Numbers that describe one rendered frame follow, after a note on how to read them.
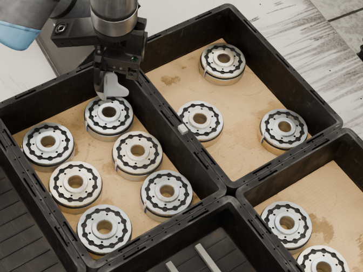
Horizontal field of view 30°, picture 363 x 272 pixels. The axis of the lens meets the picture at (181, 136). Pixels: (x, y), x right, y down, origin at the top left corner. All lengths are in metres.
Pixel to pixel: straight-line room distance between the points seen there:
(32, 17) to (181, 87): 0.53
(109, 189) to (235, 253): 0.28
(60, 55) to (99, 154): 0.33
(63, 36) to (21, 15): 0.13
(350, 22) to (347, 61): 1.15
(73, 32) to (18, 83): 0.53
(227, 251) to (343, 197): 0.28
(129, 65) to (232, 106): 0.40
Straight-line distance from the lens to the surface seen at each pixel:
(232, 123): 1.48
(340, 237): 1.39
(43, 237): 1.32
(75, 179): 1.35
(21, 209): 1.35
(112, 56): 1.16
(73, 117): 1.46
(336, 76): 1.80
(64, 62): 1.63
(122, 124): 1.41
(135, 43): 1.13
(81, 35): 1.16
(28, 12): 1.08
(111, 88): 1.24
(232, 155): 1.43
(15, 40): 1.09
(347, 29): 2.96
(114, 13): 1.05
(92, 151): 1.41
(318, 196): 1.42
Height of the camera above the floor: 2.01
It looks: 55 degrees down
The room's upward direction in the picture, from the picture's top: 10 degrees clockwise
